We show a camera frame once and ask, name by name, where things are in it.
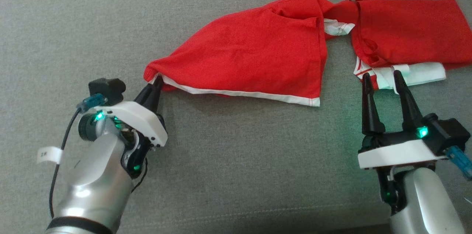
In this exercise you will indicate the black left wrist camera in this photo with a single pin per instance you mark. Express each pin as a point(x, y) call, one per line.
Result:
point(107, 88)

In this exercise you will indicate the red shorts with white trim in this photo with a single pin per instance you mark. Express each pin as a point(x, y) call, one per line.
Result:
point(250, 53)

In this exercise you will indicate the large grey sofa seat cushion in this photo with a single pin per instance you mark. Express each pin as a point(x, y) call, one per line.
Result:
point(236, 153)

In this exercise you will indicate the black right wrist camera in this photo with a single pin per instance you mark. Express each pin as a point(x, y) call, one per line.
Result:
point(451, 134)

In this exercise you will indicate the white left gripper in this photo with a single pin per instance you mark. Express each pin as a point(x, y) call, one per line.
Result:
point(143, 119)

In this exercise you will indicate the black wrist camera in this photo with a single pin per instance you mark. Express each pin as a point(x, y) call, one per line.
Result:
point(107, 88)
point(451, 134)

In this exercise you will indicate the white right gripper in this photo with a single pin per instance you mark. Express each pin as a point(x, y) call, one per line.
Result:
point(398, 153)

